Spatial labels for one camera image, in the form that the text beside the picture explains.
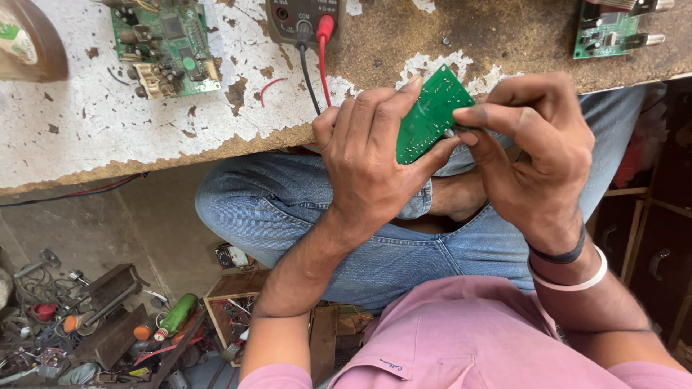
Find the person's right hand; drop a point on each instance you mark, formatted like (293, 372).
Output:
(532, 162)

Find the person's left hand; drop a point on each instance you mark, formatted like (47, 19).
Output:
(362, 167)

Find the small metal tool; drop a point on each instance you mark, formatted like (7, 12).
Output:
(451, 131)

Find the small green circuit board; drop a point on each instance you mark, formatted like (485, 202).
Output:
(432, 111)

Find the person's bare foot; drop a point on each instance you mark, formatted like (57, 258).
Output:
(457, 197)

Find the blue jeans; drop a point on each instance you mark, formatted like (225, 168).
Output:
(281, 205)

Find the black wristband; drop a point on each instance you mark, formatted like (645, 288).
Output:
(559, 254)

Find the white bangle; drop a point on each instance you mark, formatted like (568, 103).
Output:
(573, 281)

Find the dark wooden drawer cabinet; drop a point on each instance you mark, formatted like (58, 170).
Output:
(657, 237)

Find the green circuit board with jacks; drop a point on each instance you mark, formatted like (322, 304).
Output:
(608, 30)

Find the small black meter device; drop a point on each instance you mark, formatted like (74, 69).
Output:
(231, 256)

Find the grey digital multimeter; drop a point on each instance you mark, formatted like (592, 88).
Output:
(305, 16)

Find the wooden box of parts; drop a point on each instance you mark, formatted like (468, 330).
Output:
(232, 313)

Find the pink shirt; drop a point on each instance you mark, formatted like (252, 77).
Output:
(459, 346)

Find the large green circuit board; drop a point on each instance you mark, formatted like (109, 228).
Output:
(165, 46)

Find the green spray can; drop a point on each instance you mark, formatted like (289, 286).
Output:
(175, 317)

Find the heap of tools and scrap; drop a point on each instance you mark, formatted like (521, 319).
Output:
(81, 329)

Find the brown glass bottle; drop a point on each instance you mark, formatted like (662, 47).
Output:
(30, 38)

